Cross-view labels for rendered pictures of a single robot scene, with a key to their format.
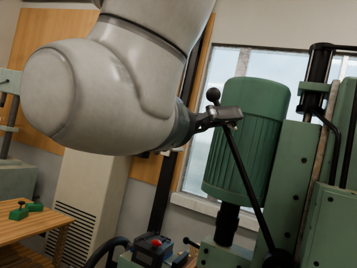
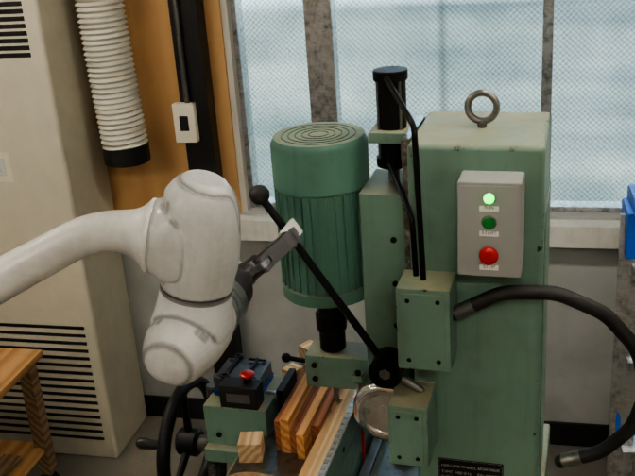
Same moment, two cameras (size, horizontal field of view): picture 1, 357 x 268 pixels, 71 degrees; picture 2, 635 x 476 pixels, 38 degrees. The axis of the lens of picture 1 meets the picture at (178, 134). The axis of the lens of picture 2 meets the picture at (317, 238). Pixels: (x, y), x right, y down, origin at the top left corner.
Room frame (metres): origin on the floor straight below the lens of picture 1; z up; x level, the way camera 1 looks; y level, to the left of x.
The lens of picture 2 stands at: (-0.91, 0.03, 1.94)
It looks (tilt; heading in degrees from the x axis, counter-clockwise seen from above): 22 degrees down; 353
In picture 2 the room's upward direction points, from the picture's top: 4 degrees counter-clockwise
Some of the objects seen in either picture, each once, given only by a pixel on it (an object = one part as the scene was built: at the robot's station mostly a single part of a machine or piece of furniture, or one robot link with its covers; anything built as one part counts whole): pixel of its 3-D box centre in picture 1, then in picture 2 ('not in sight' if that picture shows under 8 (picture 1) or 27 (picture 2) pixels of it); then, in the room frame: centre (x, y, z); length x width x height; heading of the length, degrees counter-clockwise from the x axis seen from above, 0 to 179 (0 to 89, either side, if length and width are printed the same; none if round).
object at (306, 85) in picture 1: (317, 81); (394, 117); (0.61, -0.31, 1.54); 0.08 x 0.08 x 0.17; 65
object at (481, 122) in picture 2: not in sight; (482, 108); (0.55, -0.44, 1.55); 0.06 x 0.02 x 0.07; 65
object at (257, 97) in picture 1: (244, 142); (323, 214); (0.67, -0.18, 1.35); 0.18 x 0.18 x 0.31
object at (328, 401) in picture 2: not in sight; (327, 412); (0.67, -0.16, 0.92); 0.18 x 0.02 x 0.05; 155
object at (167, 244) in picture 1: (151, 246); (242, 380); (0.74, 0.00, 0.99); 0.13 x 0.11 x 0.06; 155
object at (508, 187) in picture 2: not in sight; (490, 224); (0.41, -0.41, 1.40); 0.10 x 0.06 x 0.16; 65
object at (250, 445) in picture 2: not in sight; (250, 447); (0.60, 0.00, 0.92); 0.05 x 0.05 x 0.04; 78
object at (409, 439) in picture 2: not in sight; (412, 423); (0.45, -0.28, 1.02); 0.09 x 0.07 x 0.12; 155
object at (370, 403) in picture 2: not in sight; (386, 410); (0.50, -0.25, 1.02); 0.12 x 0.03 x 0.12; 65
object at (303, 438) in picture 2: not in sight; (317, 412); (0.67, -0.14, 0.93); 0.24 x 0.02 x 0.06; 155
